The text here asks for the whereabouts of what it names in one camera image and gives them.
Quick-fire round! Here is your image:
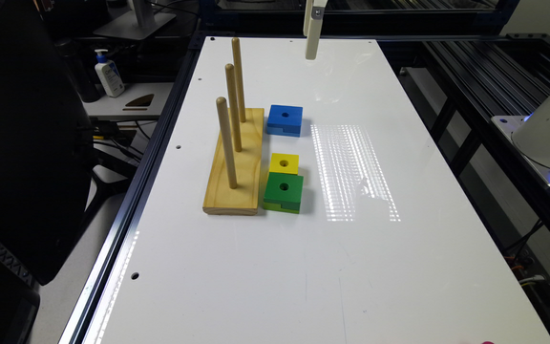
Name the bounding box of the green wooden block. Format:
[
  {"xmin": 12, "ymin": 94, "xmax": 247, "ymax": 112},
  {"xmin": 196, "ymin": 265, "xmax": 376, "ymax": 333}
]
[{"xmin": 263, "ymin": 172, "xmax": 304, "ymax": 214}]

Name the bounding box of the near wooden peg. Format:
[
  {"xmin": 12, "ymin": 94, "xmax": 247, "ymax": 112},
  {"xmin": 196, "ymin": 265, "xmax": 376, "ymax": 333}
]
[{"xmin": 216, "ymin": 97, "xmax": 238, "ymax": 189}]

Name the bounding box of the yellow wooden block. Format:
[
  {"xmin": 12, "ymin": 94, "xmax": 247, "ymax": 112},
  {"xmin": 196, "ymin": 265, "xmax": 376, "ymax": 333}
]
[{"xmin": 269, "ymin": 153, "xmax": 299, "ymax": 175}]

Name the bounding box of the middle wooden peg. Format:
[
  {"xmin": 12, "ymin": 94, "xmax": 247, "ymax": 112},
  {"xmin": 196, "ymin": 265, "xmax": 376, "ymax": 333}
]
[{"xmin": 224, "ymin": 63, "xmax": 243, "ymax": 152}]

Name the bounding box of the wooden peg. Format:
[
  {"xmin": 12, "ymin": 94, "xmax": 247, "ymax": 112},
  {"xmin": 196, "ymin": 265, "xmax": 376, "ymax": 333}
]
[
  {"xmin": 231, "ymin": 37, "xmax": 246, "ymax": 122},
  {"xmin": 224, "ymin": 63, "xmax": 243, "ymax": 152},
  {"xmin": 216, "ymin": 97, "xmax": 238, "ymax": 189}
]

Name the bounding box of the white lotion pump bottle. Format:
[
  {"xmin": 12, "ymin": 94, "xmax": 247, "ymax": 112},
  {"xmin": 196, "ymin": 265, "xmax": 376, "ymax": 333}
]
[{"xmin": 95, "ymin": 49, "xmax": 125, "ymax": 97}]

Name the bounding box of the far wooden peg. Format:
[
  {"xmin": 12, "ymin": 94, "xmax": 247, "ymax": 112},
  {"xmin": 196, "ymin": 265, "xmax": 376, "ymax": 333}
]
[{"xmin": 231, "ymin": 37, "xmax": 246, "ymax": 122}]

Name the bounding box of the silver monitor stand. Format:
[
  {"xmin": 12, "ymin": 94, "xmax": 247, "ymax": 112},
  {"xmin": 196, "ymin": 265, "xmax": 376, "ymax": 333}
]
[{"xmin": 93, "ymin": 0, "xmax": 177, "ymax": 40}]

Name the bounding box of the black aluminium frame rail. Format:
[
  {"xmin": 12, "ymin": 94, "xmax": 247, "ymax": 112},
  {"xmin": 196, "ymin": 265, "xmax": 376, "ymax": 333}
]
[{"xmin": 59, "ymin": 31, "xmax": 208, "ymax": 344}]

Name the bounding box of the blue wooden block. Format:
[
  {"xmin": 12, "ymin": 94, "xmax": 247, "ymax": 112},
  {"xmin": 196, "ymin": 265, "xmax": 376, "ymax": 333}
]
[{"xmin": 266, "ymin": 105, "xmax": 303, "ymax": 137}]

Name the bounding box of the black monitor back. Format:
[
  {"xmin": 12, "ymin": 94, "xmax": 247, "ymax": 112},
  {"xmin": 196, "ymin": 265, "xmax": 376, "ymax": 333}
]
[{"xmin": 0, "ymin": 0, "xmax": 94, "ymax": 285}]

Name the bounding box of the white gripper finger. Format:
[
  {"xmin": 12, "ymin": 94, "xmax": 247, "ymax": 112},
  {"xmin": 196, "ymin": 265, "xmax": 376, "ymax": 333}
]
[{"xmin": 305, "ymin": 0, "xmax": 327, "ymax": 60}]

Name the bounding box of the wooden peg base board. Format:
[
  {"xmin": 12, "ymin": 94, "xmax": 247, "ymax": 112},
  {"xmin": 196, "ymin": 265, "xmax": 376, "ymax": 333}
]
[{"xmin": 202, "ymin": 108, "xmax": 264, "ymax": 216}]

